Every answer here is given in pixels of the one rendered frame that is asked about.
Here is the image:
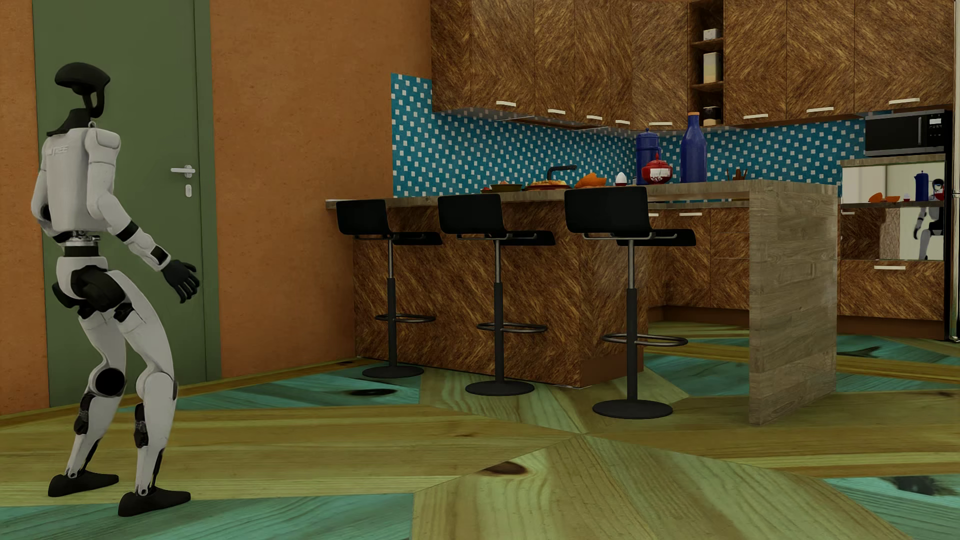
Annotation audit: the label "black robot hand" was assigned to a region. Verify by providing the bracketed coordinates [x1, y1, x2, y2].
[159, 258, 201, 304]

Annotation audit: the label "white right robot leg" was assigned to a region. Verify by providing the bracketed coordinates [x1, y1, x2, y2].
[112, 300, 180, 498]

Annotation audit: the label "white robot leg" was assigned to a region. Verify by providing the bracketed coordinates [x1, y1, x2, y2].
[112, 300, 180, 498]
[64, 301, 130, 481]

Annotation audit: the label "black robot pelvis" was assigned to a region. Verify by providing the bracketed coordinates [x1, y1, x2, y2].
[51, 234, 130, 321]

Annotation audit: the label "white left robot leg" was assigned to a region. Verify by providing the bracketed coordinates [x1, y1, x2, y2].
[64, 301, 130, 481]

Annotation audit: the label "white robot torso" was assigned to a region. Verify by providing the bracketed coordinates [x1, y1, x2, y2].
[30, 108, 123, 243]

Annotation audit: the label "green door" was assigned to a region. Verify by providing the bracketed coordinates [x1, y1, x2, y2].
[31, 0, 223, 408]

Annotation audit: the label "black bar stool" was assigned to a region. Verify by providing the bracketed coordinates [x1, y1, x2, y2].
[564, 186, 698, 420]
[437, 193, 557, 397]
[335, 198, 444, 380]

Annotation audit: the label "black right robot foot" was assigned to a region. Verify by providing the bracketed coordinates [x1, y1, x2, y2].
[117, 486, 192, 518]

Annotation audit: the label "black robot foot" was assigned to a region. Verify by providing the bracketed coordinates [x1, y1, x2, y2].
[48, 469, 120, 498]
[117, 486, 192, 518]

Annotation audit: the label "black robot head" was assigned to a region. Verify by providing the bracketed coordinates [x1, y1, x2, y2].
[54, 63, 112, 120]

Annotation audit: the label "black left robot foot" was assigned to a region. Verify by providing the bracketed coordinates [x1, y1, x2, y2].
[48, 469, 120, 498]

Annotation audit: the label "black frying pan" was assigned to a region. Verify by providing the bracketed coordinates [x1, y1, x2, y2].
[523, 164, 579, 192]

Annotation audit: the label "blue canister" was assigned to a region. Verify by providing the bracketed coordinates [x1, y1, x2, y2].
[635, 129, 662, 185]

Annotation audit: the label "red teapot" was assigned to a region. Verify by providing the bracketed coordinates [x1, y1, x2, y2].
[640, 152, 675, 186]

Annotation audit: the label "tall blue bottle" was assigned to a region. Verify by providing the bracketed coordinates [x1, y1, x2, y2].
[679, 112, 709, 185]

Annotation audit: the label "wooden kitchen counter island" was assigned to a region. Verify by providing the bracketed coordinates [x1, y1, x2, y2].
[324, 179, 840, 427]

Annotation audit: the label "wooden lower cabinets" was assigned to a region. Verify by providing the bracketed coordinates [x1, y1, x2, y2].
[837, 258, 948, 340]

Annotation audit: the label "reflective oven door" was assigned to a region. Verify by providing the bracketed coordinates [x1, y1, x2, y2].
[839, 159, 948, 263]

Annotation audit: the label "black microwave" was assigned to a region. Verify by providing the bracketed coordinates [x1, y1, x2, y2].
[864, 109, 954, 158]

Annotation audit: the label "silver refrigerator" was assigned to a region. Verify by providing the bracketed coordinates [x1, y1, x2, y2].
[948, 105, 960, 343]

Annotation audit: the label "wooden upper wall cabinets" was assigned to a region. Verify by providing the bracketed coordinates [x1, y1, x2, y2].
[429, 0, 960, 133]

